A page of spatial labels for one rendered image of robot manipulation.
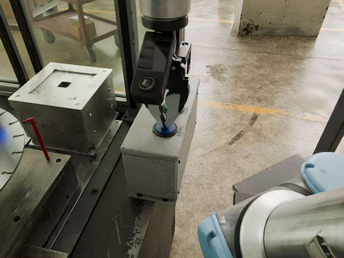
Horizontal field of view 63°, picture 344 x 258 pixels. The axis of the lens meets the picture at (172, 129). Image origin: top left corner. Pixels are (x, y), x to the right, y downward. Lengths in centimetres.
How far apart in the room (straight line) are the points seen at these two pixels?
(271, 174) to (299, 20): 220
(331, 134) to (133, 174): 93
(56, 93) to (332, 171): 57
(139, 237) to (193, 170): 112
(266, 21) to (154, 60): 306
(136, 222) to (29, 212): 20
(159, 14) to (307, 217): 31
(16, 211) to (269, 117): 184
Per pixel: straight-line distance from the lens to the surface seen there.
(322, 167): 42
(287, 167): 178
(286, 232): 27
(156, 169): 54
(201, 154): 176
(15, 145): 51
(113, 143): 75
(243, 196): 65
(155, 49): 42
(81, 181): 67
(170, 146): 52
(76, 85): 72
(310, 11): 355
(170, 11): 42
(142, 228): 59
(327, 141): 134
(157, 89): 39
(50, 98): 69
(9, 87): 102
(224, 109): 214
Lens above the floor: 126
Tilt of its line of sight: 41 degrees down
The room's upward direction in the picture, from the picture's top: straight up
